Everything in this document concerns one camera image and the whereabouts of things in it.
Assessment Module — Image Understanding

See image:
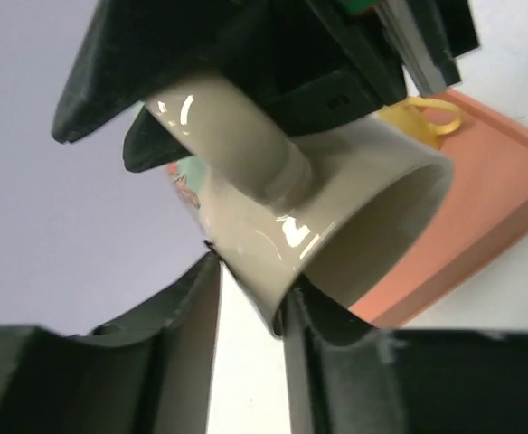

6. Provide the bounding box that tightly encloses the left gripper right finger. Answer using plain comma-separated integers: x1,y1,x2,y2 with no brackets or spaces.
281,278,528,434

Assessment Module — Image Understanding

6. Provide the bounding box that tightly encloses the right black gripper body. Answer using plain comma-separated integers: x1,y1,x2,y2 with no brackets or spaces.
306,0,479,107

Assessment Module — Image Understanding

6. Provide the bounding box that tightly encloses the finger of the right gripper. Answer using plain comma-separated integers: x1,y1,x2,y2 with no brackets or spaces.
122,106,192,174
52,1,407,144

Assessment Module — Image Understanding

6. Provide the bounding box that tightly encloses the pink plastic tray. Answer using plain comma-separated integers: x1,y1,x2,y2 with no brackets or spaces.
351,90,528,327

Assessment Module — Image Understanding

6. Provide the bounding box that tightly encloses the yellow mug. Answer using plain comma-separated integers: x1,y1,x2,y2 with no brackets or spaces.
376,96,464,150

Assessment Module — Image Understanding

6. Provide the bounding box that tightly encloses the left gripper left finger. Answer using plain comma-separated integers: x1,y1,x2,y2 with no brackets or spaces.
0,253,221,434

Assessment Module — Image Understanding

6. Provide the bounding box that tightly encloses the beige floral mug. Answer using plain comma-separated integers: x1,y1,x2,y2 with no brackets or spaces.
145,72,453,335

